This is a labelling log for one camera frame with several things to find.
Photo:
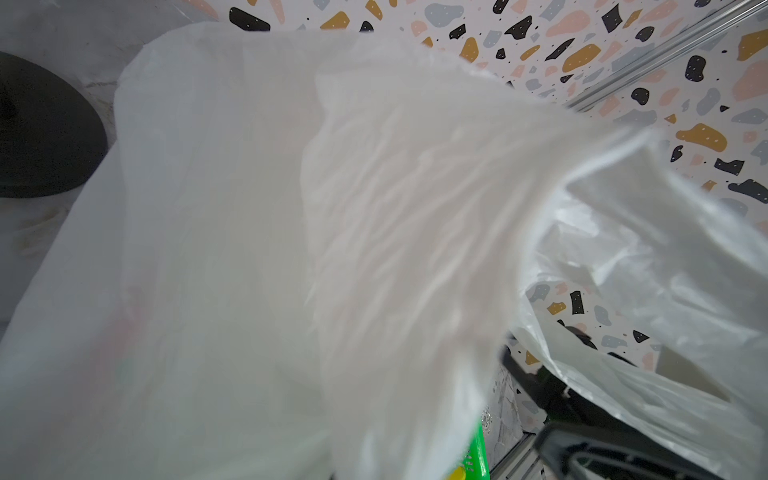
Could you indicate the white plastic bag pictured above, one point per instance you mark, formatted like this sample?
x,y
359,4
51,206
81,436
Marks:
x,y
304,252

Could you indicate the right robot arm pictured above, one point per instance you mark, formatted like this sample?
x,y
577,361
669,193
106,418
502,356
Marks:
x,y
576,439

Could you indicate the green plastic basket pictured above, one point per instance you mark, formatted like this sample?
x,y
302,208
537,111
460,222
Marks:
x,y
474,465

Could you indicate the toy microphone on stand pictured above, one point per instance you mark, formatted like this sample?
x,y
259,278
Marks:
x,y
52,139

